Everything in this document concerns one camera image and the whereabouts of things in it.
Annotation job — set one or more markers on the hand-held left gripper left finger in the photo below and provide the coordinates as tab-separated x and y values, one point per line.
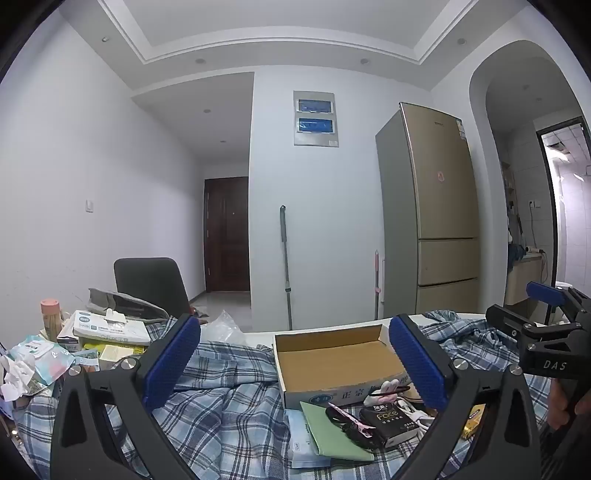
171	364

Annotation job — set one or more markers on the cardboard box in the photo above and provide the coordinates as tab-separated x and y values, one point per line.
332	364

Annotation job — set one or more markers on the gold refrigerator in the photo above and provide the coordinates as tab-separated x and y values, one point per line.
438	207

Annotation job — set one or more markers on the wet wipes pack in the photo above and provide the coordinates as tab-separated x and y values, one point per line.
41	357

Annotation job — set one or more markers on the black tissue packet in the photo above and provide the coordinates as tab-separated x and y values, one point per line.
392	424

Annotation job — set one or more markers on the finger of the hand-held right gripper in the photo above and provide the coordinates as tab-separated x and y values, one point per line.
545	293
504	321

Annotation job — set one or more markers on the white tissue pack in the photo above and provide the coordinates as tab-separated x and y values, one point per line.
106	330

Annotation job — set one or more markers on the white pink plush ornament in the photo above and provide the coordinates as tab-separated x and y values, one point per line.
390	386

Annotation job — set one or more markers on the blue hanging cloth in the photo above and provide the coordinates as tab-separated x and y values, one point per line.
515	258

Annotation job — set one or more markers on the pale blue packet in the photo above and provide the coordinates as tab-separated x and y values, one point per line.
298	443

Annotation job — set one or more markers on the yellow box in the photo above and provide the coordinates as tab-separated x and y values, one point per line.
115	354

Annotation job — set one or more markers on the person's right hand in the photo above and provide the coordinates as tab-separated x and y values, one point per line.
561	406

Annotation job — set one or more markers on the grey bag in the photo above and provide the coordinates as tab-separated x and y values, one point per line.
129	304

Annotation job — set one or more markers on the beige kitchen cabinet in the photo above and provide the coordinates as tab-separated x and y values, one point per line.
521	281

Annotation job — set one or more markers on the white wall switch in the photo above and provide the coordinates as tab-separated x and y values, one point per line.
90	206

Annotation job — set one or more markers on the beige jar with pink lid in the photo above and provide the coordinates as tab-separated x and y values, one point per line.
51	318

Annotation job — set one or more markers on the crumpled white tissue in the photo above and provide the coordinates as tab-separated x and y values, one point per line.
18	378

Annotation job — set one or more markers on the blue plaid cloth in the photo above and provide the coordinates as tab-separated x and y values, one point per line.
221	406

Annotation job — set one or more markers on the dark grey chair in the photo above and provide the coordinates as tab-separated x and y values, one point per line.
147	281

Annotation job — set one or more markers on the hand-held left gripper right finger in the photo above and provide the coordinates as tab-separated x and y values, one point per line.
418	369

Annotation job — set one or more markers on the grey electrical panel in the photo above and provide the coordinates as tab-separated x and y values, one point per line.
316	134

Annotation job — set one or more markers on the dark wooden door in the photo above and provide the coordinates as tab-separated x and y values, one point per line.
228	230

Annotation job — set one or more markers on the clear plastic bag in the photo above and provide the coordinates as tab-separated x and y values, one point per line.
224	327

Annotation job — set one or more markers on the pink hair clip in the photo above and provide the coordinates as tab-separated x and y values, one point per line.
353	417

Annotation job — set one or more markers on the yellow packet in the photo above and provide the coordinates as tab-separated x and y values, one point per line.
474	417

